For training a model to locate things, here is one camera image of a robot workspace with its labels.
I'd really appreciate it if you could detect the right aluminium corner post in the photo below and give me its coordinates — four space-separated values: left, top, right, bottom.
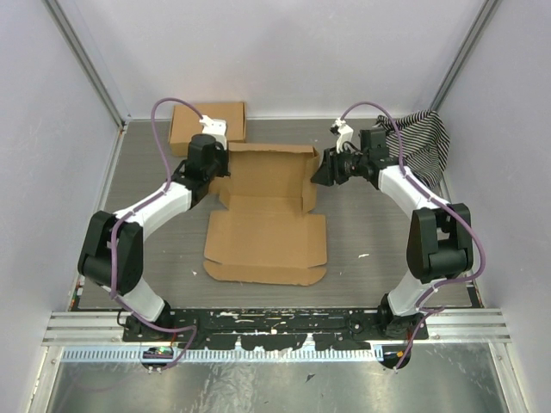
429 0 502 111

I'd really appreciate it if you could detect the left aluminium corner post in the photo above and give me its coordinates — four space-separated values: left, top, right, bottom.
42 1 127 130

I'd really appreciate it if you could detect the aluminium corner post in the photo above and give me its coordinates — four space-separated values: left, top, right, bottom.
42 1 127 130
429 0 502 111

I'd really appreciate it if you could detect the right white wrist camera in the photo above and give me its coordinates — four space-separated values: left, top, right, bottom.
330 118 354 154

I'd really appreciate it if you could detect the white slotted cable duct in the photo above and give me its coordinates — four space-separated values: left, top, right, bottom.
61 346 383 364

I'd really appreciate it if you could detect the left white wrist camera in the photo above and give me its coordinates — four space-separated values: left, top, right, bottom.
199 115 227 150

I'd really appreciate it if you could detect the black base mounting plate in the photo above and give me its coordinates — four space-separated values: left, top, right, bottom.
121 308 422 351

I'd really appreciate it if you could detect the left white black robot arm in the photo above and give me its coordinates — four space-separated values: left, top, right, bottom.
77 133 229 342

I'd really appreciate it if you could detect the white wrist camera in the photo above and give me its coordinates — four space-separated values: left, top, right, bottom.
330 118 354 154
199 115 227 150

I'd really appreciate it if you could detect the brown cardboard box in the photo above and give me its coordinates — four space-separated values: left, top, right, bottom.
168 102 246 157
203 143 327 286

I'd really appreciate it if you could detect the striped black white cloth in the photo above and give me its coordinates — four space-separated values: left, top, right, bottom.
395 110 450 190

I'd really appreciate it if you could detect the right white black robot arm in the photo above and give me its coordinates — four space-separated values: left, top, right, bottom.
311 120 474 340

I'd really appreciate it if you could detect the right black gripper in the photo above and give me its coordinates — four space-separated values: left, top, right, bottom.
313 143 369 186

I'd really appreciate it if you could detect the folded brown cardboard box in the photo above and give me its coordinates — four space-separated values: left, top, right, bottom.
168 102 246 157

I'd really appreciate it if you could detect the aluminium front rail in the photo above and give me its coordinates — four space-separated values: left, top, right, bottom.
43 308 511 346

